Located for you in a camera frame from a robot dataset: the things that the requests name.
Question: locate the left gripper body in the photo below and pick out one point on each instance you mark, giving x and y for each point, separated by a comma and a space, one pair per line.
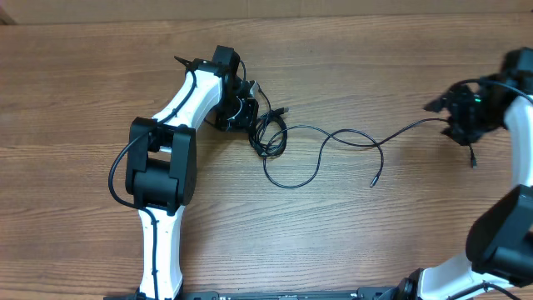
232, 113

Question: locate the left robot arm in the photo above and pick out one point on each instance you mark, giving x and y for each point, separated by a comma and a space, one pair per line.
161, 172

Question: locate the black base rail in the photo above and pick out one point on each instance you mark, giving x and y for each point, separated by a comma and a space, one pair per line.
362, 293

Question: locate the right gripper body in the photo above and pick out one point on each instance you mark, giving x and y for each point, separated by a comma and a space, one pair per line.
450, 111

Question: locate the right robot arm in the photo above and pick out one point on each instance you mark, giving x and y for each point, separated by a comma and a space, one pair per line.
498, 253

